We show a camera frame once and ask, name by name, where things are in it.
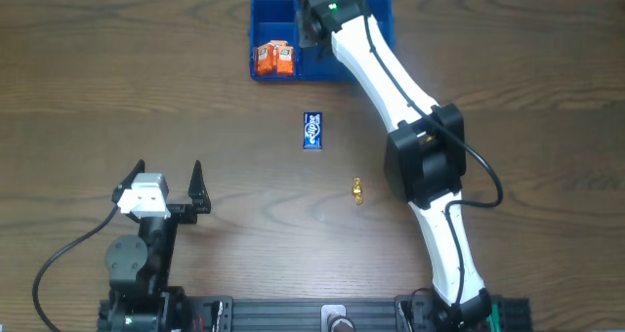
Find blue candy pack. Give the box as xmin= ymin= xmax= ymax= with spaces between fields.
xmin=302 ymin=111 xmax=324 ymax=151

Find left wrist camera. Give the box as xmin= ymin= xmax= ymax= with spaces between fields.
xmin=116 ymin=171 xmax=173 ymax=221

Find blue tray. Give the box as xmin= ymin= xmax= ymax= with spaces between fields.
xmin=249 ymin=0 xmax=396 ymax=83

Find orange candy box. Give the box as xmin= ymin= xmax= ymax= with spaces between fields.
xmin=254 ymin=42 xmax=276 ymax=77
xmin=269 ymin=39 xmax=297 ymax=78

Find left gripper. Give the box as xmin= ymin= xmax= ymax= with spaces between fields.
xmin=111 ymin=158 xmax=213 ymax=226

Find mounting rail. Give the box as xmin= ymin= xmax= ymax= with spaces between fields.
xmin=97 ymin=295 xmax=534 ymax=332

